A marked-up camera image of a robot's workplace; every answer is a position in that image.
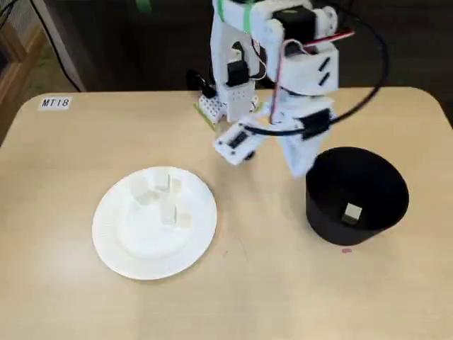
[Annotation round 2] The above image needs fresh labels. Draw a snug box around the black table clamp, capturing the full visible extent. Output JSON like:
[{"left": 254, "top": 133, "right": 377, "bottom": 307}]
[{"left": 186, "top": 69, "right": 217, "bottom": 99}]

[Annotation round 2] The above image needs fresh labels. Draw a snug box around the black camera cable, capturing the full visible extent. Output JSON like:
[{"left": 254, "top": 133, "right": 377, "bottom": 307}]
[{"left": 240, "top": 0, "right": 389, "bottom": 137}]

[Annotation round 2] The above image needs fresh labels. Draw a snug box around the grey slanted pole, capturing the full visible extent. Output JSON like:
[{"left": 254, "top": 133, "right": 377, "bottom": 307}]
[{"left": 33, "top": 0, "right": 88, "bottom": 93}]

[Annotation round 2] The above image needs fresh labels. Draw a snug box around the red white servo wire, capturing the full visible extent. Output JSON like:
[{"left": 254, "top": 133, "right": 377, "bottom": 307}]
[{"left": 261, "top": 30, "right": 356, "bottom": 125}]

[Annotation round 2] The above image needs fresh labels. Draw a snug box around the long yellow-green tape strip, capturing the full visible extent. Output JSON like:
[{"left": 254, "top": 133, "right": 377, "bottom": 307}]
[{"left": 193, "top": 101, "right": 219, "bottom": 130}]

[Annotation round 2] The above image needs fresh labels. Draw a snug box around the white cube block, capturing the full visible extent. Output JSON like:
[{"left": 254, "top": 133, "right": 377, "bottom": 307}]
[
  {"left": 159, "top": 198, "right": 179, "bottom": 227},
  {"left": 129, "top": 176, "right": 154, "bottom": 206},
  {"left": 342, "top": 203, "right": 364, "bottom": 225},
  {"left": 154, "top": 171, "right": 170, "bottom": 192}
]

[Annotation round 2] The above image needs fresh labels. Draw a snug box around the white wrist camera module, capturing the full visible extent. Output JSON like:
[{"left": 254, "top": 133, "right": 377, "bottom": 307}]
[{"left": 213, "top": 122, "right": 270, "bottom": 166}]

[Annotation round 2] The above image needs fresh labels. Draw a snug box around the wooden frame furniture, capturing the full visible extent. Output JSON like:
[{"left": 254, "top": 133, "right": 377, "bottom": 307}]
[{"left": 0, "top": 21, "right": 49, "bottom": 146}]

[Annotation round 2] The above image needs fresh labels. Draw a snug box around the white MT18 label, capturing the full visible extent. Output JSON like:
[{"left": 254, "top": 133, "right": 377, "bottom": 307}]
[{"left": 38, "top": 96, "right": 73, "bottom": 111}]

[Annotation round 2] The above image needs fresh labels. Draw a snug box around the black round pot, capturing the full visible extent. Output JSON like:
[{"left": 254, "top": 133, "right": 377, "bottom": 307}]
[{"left": 305, "top": 146, "right": 411, "bottom": 247}]

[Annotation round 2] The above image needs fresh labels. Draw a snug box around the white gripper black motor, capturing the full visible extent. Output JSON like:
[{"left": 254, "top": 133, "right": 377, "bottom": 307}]
[{"left": 274, "top": 92, "right": 337, "bottom": 178}]

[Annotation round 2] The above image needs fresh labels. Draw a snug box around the white paper plate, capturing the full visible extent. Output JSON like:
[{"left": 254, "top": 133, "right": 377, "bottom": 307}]
[{"left": 91, "top": 166, "right": 218, "bottom": 281}]

